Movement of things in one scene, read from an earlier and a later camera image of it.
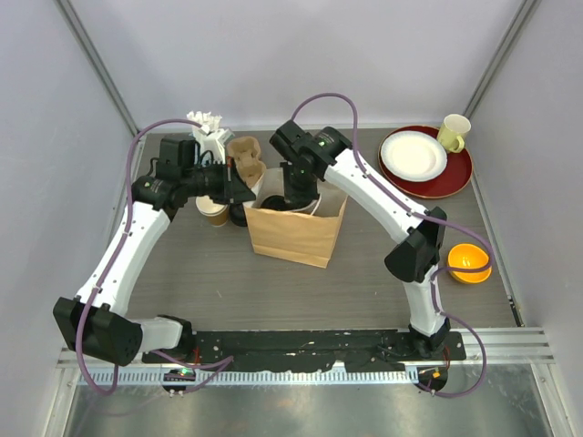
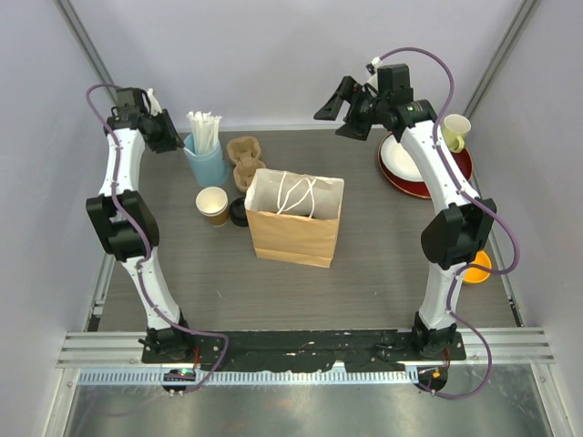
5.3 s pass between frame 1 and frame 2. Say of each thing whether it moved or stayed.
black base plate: stayed
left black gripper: moved
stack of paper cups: stayed
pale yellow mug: stayed
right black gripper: moved
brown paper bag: stayed
